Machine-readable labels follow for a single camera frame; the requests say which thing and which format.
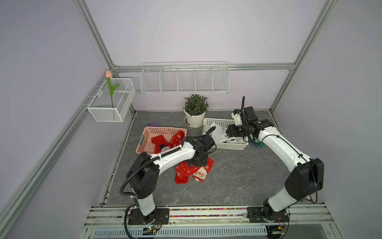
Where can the green potted plant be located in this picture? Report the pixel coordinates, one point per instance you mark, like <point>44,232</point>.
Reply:
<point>196,105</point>

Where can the white sock two black stripes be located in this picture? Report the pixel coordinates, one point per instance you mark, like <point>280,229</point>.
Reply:
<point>218,134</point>

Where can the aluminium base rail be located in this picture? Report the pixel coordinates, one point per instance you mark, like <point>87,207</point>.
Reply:
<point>298,214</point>

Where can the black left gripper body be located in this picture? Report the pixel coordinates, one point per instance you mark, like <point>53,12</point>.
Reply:
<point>202,161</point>

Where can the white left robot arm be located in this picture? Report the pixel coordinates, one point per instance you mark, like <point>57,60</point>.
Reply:
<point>142,177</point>

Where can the pink artificial tulip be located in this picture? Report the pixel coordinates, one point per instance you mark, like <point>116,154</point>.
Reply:
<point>111,87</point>

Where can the white mesh wall box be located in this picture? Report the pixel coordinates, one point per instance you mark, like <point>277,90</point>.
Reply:
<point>100,105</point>

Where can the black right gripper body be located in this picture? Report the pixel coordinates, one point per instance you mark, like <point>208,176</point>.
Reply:
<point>237,130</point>

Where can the pink perforated plastic basket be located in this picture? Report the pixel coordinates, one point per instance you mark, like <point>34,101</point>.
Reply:
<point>145,144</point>

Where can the white perforated plastic basket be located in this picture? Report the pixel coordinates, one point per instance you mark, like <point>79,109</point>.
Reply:
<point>232,143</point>

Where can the red snowman sock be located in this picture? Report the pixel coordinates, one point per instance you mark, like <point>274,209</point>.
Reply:
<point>160,144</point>

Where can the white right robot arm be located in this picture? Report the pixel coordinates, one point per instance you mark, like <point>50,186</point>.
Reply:
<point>306,174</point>

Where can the white wire wall shelf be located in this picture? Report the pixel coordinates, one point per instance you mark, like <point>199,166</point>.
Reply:
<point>185,77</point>

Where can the green white garden glove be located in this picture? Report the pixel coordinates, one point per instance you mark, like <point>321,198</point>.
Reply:
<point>256,143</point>

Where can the white plant pot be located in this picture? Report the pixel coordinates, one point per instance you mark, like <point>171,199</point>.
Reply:
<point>194,121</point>

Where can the red santa sock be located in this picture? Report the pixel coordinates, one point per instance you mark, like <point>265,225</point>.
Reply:
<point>202,172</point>

